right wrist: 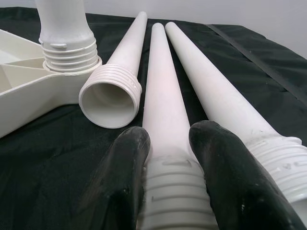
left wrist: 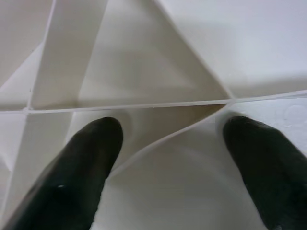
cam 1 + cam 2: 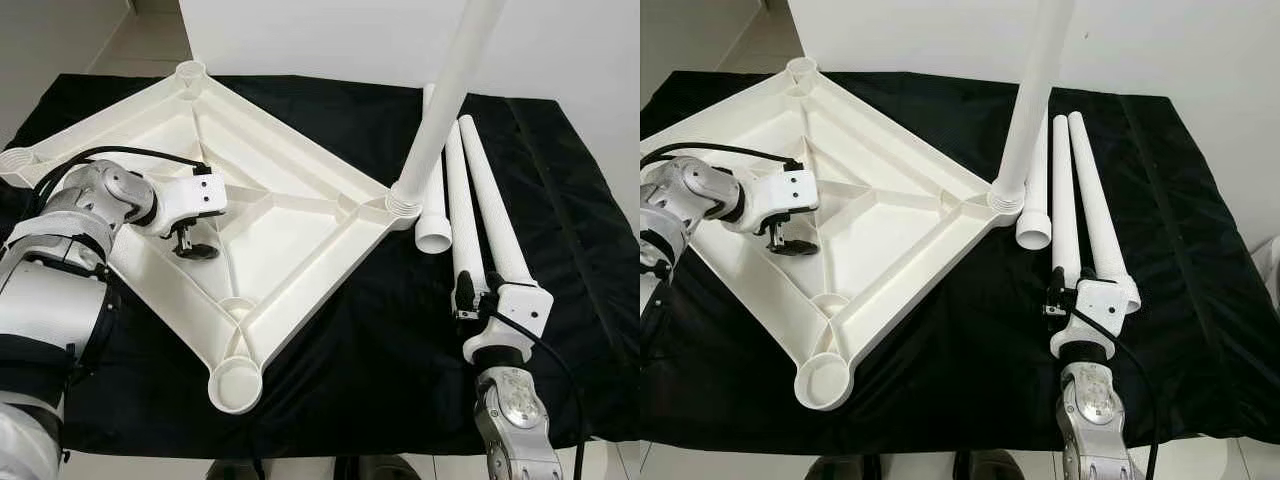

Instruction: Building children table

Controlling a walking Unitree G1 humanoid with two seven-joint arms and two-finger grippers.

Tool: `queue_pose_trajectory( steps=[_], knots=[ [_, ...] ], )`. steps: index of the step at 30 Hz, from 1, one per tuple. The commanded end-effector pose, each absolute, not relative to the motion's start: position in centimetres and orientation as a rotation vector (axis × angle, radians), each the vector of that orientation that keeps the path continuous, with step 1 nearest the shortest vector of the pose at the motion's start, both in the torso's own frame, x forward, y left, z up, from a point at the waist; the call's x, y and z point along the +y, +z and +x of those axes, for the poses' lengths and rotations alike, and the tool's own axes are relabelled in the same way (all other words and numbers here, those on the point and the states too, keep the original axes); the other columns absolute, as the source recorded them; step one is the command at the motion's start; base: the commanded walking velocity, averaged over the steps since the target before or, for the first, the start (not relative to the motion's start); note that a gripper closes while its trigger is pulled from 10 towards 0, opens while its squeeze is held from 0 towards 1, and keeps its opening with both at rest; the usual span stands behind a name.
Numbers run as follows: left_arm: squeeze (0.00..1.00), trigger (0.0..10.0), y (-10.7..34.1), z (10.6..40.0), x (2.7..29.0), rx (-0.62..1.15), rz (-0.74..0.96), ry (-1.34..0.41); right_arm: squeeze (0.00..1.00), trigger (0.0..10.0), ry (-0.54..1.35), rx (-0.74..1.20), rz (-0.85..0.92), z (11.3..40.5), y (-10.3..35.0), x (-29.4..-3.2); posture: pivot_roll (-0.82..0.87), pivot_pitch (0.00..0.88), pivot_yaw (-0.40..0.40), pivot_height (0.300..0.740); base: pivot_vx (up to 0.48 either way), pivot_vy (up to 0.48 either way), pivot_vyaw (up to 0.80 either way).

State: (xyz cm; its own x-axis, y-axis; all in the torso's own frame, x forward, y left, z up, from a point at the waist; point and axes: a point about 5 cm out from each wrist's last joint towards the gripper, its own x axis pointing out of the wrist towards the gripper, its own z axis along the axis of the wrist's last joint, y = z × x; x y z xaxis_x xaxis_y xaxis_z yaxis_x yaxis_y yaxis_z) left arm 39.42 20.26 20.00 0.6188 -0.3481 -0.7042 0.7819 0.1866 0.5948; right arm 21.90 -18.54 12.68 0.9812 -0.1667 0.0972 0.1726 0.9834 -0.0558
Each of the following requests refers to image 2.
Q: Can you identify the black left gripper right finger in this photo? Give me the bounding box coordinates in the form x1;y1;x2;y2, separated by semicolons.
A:
223;116;307;230

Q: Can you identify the white plastic table top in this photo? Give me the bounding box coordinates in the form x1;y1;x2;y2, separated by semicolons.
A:
0;0;307;230

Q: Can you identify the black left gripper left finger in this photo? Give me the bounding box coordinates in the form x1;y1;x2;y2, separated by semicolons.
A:
0;116;124;230

